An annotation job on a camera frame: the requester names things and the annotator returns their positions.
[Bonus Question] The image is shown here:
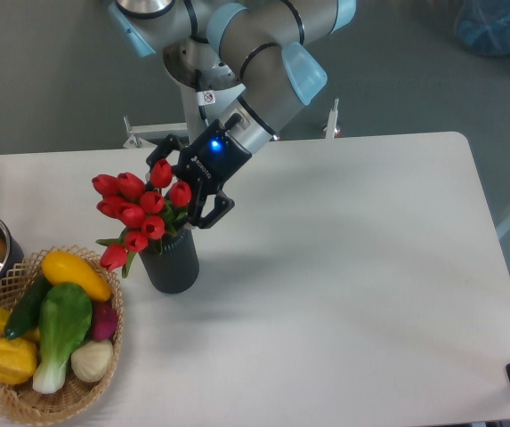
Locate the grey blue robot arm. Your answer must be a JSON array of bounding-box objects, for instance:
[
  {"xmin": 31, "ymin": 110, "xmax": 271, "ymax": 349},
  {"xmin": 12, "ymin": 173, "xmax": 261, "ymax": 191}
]
[{"xmin": 109, "ymin": 1, "xmax": 357, "ymax": 229}]

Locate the green cucumber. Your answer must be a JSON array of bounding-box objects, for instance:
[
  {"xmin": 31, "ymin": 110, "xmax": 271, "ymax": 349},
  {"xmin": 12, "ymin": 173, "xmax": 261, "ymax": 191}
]
[{"xmin": 4, "ymin": 273, "xmax": 53, "ymax": 340}]

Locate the woven wicker basket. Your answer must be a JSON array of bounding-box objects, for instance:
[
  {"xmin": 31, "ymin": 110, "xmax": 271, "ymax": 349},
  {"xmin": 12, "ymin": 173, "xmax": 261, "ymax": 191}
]
[{"xmin": 0, "ymin": 245, "xmax": 124, "ymax": 426}]

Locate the yellow bell pepper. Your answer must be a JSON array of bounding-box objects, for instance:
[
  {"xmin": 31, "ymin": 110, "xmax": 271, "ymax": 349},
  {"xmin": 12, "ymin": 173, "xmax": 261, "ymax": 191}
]
[{"xmin": 0, "ymin": 338, "xmax": 38, "ymax": 385}]

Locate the blue plastic bag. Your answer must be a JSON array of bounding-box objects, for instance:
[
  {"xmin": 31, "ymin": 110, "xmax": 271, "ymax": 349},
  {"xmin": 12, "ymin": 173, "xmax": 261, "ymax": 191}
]
[{"xmin": 454, "ymin": 1, "xmax": 510, "ymax": 57}]

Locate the red tulip bouquet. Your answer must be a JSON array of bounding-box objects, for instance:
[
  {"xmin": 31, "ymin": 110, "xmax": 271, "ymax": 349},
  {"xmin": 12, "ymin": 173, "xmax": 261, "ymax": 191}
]
[{"xmin": 92, "ymin": 158, "xmax": 192, "ymax": 277}]

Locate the yellow squash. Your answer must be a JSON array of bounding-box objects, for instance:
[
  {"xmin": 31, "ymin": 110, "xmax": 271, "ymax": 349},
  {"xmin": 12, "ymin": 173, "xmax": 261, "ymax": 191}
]
[{"xmin": 41, "ymin": 251, "xmax": 112, "ymax": 302}]

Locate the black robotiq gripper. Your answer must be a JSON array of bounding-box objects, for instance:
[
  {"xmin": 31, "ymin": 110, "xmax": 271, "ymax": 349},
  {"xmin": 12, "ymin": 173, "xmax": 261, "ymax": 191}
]
[{"xmin": 145, "ymin": 118, "xmax": 252, "ymax": 230}]

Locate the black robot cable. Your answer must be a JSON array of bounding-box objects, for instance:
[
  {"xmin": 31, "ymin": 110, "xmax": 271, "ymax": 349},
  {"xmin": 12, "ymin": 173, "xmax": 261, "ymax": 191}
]
[{"xmin": 194, "ymin": 68, "xmax": 211, "ymax": 130}]

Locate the white garlic bulb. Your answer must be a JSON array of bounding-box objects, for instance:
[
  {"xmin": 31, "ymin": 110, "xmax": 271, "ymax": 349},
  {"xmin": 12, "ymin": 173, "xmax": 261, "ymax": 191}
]
[{"xmin": 71, "ymin": 340, "xmax": 113, "ymax": 383}]

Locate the purple radish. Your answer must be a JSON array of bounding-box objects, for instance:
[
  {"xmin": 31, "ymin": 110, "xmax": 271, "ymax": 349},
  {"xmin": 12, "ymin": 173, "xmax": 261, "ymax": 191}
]
[{"xmin": 90, "ymin": 302, "xmax": 118, "ymax": 342}]

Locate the dark grey ribbed vase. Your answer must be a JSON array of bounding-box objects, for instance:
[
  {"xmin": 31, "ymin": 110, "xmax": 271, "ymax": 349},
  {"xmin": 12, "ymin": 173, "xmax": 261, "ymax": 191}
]
[{"xmin": 140, "ymin": 229, "xmax": 199, "ymax": 294}]

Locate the green bok choy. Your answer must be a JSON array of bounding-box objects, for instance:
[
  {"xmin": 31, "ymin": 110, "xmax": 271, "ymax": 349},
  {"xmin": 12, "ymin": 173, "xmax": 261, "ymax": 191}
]
[{"xmin": 32, "ymin": 283, "xmax": 93, "ymax": 394}]

